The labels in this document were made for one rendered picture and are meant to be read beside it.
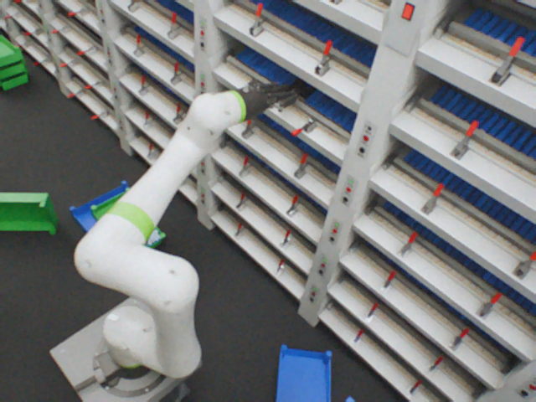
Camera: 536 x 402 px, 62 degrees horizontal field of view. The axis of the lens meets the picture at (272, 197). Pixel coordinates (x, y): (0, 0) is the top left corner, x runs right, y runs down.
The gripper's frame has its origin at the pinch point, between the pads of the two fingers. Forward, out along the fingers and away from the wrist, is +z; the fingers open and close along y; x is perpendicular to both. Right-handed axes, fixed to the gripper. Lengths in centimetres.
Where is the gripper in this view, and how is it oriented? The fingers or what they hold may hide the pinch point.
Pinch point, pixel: (295, 90)
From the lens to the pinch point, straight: 143.7
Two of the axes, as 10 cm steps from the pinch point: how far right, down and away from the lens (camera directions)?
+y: -7.0, -5.7, 4.3
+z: 6.8, -3.4, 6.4
